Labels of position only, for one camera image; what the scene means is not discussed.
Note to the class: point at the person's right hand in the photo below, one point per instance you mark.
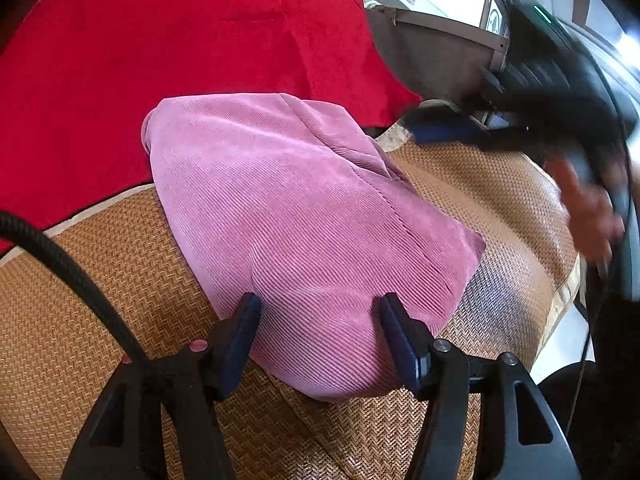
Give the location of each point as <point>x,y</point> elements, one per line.
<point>590,215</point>

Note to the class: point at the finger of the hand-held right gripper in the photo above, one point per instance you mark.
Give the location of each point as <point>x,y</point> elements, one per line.
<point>450,127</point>

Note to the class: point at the dark brown sofa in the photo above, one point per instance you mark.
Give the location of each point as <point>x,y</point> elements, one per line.
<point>420,70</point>

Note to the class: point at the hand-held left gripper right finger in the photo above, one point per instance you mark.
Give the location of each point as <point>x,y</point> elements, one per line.
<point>402,345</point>

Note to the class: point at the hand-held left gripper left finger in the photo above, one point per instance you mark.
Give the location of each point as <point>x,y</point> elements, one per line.
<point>240,345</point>

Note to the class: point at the woven bamboo mat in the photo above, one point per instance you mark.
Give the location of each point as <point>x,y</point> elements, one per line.
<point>90,305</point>

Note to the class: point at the red blanket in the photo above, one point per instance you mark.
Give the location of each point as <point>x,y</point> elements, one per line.
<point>165,70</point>

